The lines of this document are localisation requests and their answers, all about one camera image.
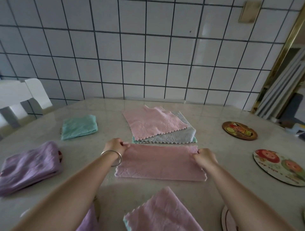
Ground white wooden chair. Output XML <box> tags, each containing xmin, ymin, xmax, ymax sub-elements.
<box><xmin>0</xmin><ymin>78</ymin><xmax>53</xmax><ymax>138</ymax></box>

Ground tan wall plate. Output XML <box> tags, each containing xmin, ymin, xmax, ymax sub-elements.
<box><xmin>239</xmin><ymin>1</ymin><xmax>262</xmax><ymax>24</ymax></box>

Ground white leaning boards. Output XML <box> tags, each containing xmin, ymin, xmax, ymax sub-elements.
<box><xmin>255</xmin><ymin>47</ymin><xmax>305</xmax><ymax>119</ymax></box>

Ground pink and green towel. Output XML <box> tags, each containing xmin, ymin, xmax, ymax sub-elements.
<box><xmin>132</xmin><ymin>136</ymin><xmax>198</xmax><ymax>144</ymax></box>
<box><xmin>122</xmin><ymin>105</ymin><xmax>189</xmax><ymax>140</ymax></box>

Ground person's left hand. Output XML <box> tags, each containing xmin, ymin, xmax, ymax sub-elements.
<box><xmin>102</xmin><ymin>138</ymin><xmax>131</xmax><ymax>160</ymax></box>

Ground dark blue panel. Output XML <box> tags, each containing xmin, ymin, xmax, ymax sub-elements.
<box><xmin>280</xmin><ymin>93</ymin><xmax>303</xmax><ymax>122</ymax></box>

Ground person's right forearm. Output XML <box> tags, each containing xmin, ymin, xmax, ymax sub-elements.
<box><xmin>202</xmin><ymin>162</ymin><xmax>296</xmax><ymax>231</ymax></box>

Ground gold metal door frame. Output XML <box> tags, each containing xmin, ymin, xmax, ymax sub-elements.
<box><xmin>250</xmin><ymin>4</ymin><xmax>305</xmax><ymax>115</ymax></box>

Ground green cloth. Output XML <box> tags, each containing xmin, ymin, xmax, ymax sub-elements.
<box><xmin>60</xmin><ymin>115</ymin><xmax>98</xmax><ymax>141</ymax></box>

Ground brown round placemat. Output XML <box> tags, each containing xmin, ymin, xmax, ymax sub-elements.
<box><xmin>222</xmin><ymin>121</ymin><xmax>258</xmax><ymax>141</ymax></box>

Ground red-square round placemat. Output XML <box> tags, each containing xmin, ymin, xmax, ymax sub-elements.
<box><xmin>221</xmin><ymin>205</ymin><xmax>239</xmax><ymax>231</ymax></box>

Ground person's right hand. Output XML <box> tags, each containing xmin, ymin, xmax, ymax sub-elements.
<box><xmin>192</xmin><ymin>148</ymin><xmax>219</xmax><ymax>171</ymax></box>

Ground silver bangle bracelet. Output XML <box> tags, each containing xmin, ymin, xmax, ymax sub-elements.
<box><xmin>100</xmin><ymin>150</ymin><xmax>123</xmax><ymax>168</ymax></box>

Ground two-face round placemat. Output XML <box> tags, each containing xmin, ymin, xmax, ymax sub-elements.
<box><xmin>253</xmin><ymin>149</ymin><xmax>305</xmax><ymax>187</ymax></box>

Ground person's left forearm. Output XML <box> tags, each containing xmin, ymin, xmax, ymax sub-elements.
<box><xmin>12</xmin><ymin>152</ymin><xmax>122</xmax><ymax>231</ymax></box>

